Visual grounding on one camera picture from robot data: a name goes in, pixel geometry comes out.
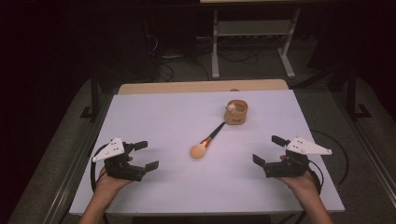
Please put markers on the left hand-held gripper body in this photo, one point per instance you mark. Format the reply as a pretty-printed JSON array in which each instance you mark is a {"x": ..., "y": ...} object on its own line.
[{"x": 120, "y": 168}]

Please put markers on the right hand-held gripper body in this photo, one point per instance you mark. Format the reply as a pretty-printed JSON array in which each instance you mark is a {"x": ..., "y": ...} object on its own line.
[{"x": 289, "y": 168}]

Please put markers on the wooden brush holder cup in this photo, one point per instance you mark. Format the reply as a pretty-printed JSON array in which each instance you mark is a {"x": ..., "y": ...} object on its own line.
[{"x": 235, "y": 119}]

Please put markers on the makeup brush with orange bristles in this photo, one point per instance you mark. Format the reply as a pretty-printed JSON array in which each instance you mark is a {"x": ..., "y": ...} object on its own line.
[{"x": 214, "y": 134}]

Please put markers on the person's right hand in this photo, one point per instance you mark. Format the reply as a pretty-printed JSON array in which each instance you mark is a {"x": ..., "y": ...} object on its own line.
[{"x": 300, "y": 184}]

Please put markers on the person's left hand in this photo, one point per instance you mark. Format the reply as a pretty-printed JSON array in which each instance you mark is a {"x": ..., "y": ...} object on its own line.
[{"x": 109, "y": 185}]

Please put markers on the white board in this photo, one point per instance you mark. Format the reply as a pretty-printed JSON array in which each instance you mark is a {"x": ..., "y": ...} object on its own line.
[{"x": 186, "y": 174}]

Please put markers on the small animal figurine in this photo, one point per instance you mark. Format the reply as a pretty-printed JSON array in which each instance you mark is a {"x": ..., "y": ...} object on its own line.
[{"x": 231, "y": 108}]

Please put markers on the black stand leg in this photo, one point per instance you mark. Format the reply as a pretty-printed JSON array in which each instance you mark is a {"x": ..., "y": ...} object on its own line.
[
  {"x": 352, "y": 93},
  {"x": 94, "y": 96}
]

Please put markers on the wooden table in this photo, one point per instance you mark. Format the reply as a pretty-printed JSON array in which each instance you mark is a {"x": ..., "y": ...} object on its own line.
[{"x": 186, "y": 86}]

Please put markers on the white metal stand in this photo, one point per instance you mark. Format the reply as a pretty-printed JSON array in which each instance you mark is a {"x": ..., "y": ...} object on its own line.
[{"x": 253, "y": 28}]

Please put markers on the metal frame rail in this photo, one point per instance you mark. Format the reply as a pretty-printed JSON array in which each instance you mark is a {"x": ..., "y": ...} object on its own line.
[
  {"x": 73, "y": 180},
  {"x": 370, "y": 152}
]

